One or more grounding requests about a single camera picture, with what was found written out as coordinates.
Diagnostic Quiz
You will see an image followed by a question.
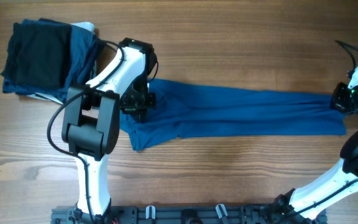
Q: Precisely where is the blue polo shirt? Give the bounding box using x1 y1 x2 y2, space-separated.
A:
120 79 346 151

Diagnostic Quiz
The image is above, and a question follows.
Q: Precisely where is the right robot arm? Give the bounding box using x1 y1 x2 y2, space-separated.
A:
265 66 358 223

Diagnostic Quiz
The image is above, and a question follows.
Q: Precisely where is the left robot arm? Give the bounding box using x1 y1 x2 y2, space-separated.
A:
51 37 158 223

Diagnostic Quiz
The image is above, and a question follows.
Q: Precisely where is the navy folded garment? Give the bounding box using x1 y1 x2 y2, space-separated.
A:
1 18 104 103

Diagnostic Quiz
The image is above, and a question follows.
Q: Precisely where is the black folded garment on top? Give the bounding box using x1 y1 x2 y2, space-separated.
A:
1 23 71 89

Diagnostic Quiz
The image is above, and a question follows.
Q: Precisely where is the right black camera cable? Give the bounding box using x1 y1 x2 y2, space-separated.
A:
278 39 358 223

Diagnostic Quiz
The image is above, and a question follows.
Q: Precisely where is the black camera cable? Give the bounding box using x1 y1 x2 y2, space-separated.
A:
46 39 159 223
278 39 358 223

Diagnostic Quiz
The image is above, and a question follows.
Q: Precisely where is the left black camera cable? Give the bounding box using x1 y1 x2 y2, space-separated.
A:
46 39 159 223

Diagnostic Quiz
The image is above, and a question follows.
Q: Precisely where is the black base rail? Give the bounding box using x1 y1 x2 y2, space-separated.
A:
50 204 328 224

